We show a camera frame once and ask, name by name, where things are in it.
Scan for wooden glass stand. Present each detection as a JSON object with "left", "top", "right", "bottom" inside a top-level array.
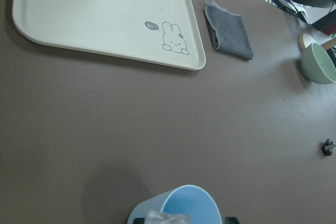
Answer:
[{"left": 299, "top": 33, "right": 336, "bottom": 51}]

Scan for mint green bowl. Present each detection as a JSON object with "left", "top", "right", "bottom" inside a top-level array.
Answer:
[{"left": 300, "top": 42, "right": 335, "bottom": 84}]

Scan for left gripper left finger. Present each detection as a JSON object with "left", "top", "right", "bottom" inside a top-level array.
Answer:
[{"left": 133, "top": 217, "right": 145, "bottom": 224}]

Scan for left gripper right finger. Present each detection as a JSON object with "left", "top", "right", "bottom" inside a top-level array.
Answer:
[{"left": 225, "top": 217, "right": 239, "bottom": 224}]

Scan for grey folded cloth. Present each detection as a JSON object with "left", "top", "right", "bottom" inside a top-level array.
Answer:
[{"left": 204, "top": 0, "right": 254, "bottom": 60}]

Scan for dark cherries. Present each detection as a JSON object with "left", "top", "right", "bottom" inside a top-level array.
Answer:
[{"left": 321, "top": 138, "right": 335, "bottom": 156}]

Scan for single clear ice cube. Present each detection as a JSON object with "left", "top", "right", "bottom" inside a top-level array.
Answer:
[{"left": 144, "top": 210, "right": 191, "bottom": 224}]

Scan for cream rabbit tray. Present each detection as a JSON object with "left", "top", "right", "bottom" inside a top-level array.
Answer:
[{"left": 12, "top": 0, "right": 206, "bottom": 71}]

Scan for blue plastic cup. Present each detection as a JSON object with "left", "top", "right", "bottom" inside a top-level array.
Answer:
[{"left": 127, "top": 185, "right": 223, "bottom": 223}]

